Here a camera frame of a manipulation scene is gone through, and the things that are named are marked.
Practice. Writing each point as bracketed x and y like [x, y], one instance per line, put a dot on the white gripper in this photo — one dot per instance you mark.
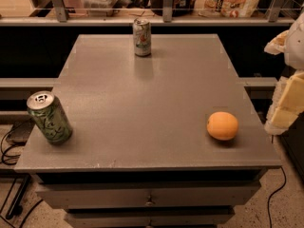
[295, 47]

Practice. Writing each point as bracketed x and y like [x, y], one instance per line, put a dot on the green soda can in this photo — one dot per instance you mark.
[47, 112]

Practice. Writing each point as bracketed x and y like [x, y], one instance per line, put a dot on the white soda can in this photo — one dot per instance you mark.
[142, 37]

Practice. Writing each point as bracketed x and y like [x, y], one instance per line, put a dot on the orange fruit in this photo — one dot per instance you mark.
[222, 126]

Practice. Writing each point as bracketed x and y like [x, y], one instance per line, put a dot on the printed snack bag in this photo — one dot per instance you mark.
[228, 8]

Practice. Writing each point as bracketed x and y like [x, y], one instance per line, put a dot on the grey drawer cabinet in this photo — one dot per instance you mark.
[140, 132]

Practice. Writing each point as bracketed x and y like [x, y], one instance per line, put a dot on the round drawer knob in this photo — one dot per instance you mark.
[149, 203]

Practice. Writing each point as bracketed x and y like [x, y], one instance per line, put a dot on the metal shelf rail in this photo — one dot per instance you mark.
[73, 13]

